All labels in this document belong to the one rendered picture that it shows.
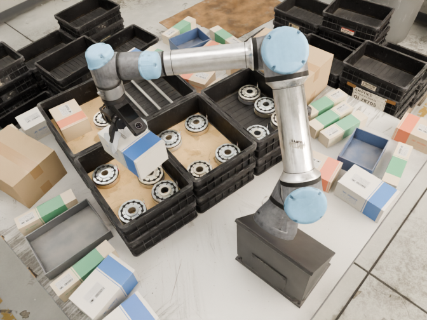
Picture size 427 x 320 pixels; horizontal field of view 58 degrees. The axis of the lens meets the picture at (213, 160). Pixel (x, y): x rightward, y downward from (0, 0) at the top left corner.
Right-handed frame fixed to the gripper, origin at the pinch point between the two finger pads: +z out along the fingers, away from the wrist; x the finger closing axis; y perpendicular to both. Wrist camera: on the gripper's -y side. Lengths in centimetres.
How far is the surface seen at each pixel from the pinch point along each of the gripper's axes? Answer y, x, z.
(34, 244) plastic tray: 23, 42, 40
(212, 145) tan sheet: -3.5, -33.2, 27.7
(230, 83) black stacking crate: 12, -62, 21
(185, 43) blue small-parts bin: 72, -90, 40
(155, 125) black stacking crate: 19.0, -22.3, 21.8
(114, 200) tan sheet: 6.2, 11.9, 27.6
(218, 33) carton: 57, -103, 34
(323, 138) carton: -33, -74, 37
